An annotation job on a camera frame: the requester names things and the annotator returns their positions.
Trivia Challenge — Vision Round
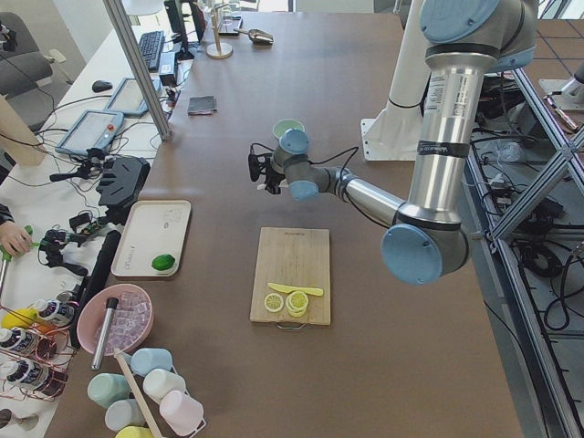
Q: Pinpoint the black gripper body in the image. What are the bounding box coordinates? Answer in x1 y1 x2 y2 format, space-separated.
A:
265 161 286 185

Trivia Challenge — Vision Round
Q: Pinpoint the light green bowl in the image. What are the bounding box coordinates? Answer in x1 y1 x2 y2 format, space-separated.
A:
272 119 305 139

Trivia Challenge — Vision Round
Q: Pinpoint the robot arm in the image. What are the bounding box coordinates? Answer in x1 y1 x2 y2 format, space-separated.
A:
248 0 538 285

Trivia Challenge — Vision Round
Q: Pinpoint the pink bowl of ice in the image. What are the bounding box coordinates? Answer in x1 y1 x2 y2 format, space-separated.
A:
77 284 154 356

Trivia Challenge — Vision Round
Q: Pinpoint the person's left hand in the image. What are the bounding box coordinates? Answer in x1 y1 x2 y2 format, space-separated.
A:
0 221 32 256

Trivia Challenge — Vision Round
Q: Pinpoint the bamboo cutting board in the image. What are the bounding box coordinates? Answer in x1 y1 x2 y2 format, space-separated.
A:
250 227 331 326

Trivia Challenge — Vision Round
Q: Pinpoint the grey folded cloth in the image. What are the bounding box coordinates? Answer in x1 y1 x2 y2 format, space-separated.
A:
187 95 217 116

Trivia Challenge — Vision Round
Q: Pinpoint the yellow plastic knife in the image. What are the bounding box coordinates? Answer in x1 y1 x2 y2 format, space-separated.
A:
267 282 324 297

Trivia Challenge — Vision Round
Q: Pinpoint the cream rabbit tray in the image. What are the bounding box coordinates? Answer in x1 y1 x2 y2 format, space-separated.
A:
110 200 192 278

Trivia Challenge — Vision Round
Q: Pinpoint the green lime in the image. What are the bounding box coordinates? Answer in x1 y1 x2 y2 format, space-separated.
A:
151 254 176 272

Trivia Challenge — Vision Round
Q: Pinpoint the wooden mug tree stand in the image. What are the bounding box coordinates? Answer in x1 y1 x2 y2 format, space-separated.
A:
203 1 233 59

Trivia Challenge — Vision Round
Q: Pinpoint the silver metal scoop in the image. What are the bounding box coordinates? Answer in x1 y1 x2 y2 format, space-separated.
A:
236 28 274 46

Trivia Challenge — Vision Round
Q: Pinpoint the blue teach pendant far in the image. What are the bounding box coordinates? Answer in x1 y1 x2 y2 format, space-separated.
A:
104 78 148 119

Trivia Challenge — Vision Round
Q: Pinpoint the blue teach pendant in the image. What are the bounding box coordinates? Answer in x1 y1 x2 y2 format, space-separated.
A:
104 78 148 119
55 109 125 157

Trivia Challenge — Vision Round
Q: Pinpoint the black keyboard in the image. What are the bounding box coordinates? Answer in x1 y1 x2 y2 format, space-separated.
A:
138 30 165 71

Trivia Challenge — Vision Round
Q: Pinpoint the blue teach pendant near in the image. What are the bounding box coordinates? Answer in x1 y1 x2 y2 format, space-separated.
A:
55 109 125 157

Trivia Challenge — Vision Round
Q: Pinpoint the black computer mouse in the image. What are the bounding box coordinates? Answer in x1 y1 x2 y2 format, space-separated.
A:
91 80 112 93

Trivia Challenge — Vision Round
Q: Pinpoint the steel muddler black tip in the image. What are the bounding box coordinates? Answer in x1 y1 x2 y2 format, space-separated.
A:
90 297 119 371

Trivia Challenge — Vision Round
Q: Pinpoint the light blue cup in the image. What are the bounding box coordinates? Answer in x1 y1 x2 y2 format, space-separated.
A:
130 348 173 377

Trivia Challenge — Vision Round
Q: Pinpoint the white cup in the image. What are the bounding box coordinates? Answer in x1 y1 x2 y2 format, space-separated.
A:
142 369 186 404

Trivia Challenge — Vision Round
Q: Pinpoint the pink cup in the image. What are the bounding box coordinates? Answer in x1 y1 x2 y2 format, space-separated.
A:
159 390 206 436

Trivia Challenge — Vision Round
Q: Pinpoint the mint green cup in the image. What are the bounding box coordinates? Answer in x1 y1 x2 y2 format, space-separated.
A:
87 373 130 409

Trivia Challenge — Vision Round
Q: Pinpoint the yellow lemon fruit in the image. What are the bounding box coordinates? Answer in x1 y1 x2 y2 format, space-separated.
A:
1 308 37 329

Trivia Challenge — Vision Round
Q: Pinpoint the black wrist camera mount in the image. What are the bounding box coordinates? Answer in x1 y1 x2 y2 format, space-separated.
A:
247 142 274 182

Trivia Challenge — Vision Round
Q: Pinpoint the lemon slice near handle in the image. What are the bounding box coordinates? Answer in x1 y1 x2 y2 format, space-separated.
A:
264 293 285 313

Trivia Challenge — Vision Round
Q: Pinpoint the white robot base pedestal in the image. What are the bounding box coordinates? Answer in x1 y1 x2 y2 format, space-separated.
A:
360 0 430 162

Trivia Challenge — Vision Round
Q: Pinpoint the aluminium frame post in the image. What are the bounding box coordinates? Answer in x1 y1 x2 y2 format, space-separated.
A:
103 0 172 141

